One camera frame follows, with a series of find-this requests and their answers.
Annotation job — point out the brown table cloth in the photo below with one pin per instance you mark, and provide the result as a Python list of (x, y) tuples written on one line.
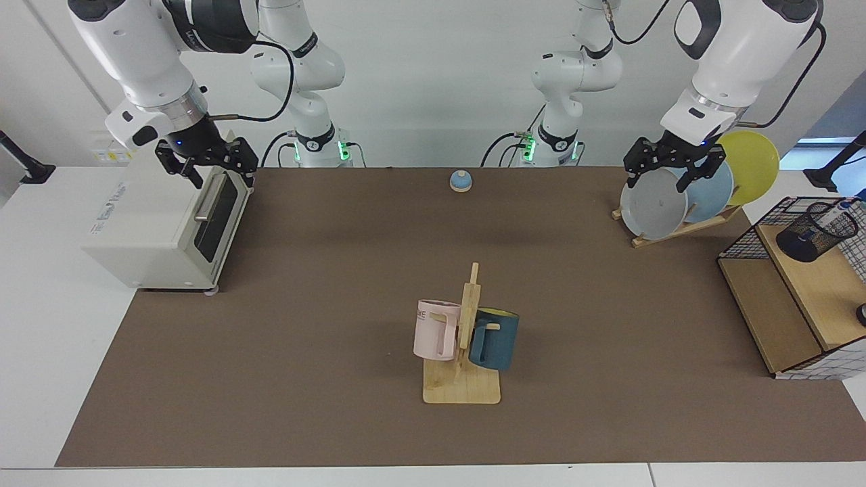
[(338, 352)]

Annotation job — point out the black clamp stand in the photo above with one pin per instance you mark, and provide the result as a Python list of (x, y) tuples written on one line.
[(30, 170), (829, 174)]

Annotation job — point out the yellow plate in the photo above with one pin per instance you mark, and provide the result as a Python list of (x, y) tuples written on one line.
[(754, 166)]

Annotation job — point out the white marker with blue cap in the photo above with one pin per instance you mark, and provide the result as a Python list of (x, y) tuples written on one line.
[(844, 204)]

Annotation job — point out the white wall socket box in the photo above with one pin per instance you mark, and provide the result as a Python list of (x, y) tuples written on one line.
[(108, 154)]

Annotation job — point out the dark teal mug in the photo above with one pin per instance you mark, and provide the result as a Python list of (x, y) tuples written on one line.
[(500, 341)]

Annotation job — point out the small black round object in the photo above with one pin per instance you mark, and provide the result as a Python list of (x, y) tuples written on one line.
[(862, 314)]

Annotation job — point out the small blue round bell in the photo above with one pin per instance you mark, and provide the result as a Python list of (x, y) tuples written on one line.
[(461, 181)]

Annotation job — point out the pink mug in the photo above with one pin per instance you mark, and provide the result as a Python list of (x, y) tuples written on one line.
[(433, 331)]

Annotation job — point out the wooden cup stand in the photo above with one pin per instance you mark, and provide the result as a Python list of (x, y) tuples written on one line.
[(467, 389)]

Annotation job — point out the grey plate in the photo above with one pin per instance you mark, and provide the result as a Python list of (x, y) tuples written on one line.
[(649, 213)]

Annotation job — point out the wooden plate rack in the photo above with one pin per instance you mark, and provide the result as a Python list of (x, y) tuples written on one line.
[(676, 231)]

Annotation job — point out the pale toaster oven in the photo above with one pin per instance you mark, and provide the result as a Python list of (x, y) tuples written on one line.
[(149, 230)]

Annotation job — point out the black mesh pen holder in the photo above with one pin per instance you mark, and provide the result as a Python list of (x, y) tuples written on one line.
[(791, 249)]

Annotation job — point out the light blue plate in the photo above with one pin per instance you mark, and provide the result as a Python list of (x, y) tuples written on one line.
[(714, 196)]

